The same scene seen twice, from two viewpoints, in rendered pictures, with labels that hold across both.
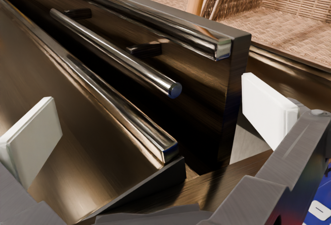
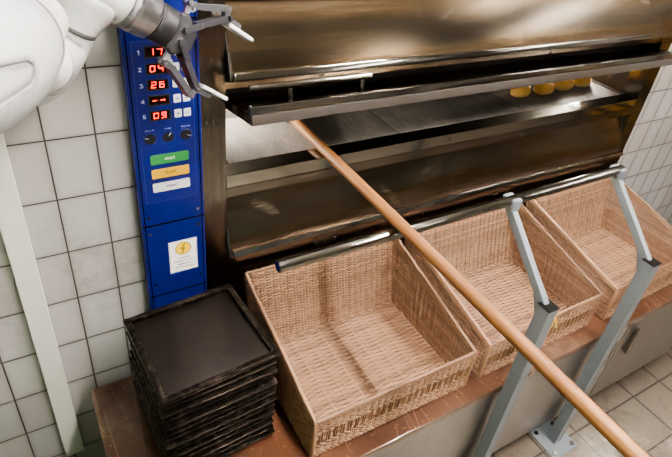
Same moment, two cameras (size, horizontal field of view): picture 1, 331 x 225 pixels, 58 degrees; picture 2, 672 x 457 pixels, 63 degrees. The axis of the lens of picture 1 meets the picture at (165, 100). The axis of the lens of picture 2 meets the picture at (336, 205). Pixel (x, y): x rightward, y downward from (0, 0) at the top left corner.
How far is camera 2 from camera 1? 1.06 m
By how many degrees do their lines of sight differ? 21
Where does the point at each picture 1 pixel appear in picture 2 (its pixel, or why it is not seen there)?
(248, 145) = (248, 154)
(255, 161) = (222, 121)
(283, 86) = (275, 211)
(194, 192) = (218, 81)
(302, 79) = (274, 229)
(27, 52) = (366, 49)
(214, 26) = (266, 117)
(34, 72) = (338, 47)
